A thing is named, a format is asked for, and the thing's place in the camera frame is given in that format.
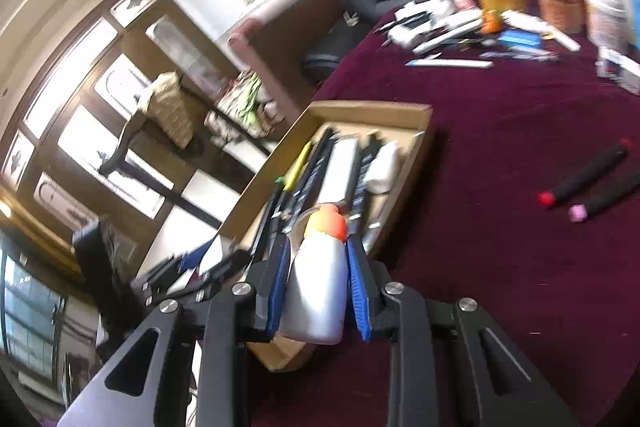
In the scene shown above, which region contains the red armchair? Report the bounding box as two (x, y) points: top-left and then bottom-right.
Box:
(227, 0), (351, 100)

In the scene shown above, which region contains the black bag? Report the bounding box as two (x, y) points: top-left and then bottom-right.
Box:
(302, 14), (372, 82)

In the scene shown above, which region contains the patterned beige bag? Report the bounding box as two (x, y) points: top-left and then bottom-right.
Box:
(145, 72), (197, 148)

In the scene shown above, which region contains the white flat case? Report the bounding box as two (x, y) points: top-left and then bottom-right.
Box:
(316, 139), (362, 206)

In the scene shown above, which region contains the white plastic jar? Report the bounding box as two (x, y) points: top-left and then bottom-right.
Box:
(582, 0), (640, 50)

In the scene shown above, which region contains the cardboard box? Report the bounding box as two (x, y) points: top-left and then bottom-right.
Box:
(220, 101), (435, 373)

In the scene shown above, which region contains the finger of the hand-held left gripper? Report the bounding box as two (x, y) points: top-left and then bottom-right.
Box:
(132, 238), (251, 304)

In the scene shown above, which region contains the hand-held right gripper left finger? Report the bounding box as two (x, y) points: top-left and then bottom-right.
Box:
(57, 232), (292, 427)

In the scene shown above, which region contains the white tube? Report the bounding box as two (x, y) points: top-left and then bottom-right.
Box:
(500, 9), (582, 52)

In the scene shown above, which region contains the wooden framed window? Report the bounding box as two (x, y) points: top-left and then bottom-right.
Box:
(0, 0), (241, 258)

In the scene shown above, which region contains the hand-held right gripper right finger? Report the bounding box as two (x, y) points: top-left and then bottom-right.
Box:
(345, 234), (581, 427)

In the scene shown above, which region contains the white bottle with orange cap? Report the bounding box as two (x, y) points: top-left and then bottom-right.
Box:
(278, 204), (348, 346)

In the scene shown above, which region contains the small white carton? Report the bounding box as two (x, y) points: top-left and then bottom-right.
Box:
(596, 47), (640, 95)

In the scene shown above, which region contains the black marker with pink cap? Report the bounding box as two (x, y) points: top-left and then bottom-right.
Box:
(569, 169), (640, 224)

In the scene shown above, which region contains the pale pink pen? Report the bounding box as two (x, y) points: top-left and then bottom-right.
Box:
(405, 58), (494, 70)

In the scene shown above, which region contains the pile of pens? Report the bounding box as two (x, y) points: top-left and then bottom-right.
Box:
(382, 0), (561, 62)

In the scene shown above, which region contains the black marker with red cap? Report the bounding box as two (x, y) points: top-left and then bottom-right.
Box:
(537, 141), (631, 208)

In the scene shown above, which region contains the yellow pen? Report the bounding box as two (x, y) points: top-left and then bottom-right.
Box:
(282, 142), (315, 192)

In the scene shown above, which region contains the pile of green white packets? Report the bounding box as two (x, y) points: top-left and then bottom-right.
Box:
(205, 70), (283, 144)

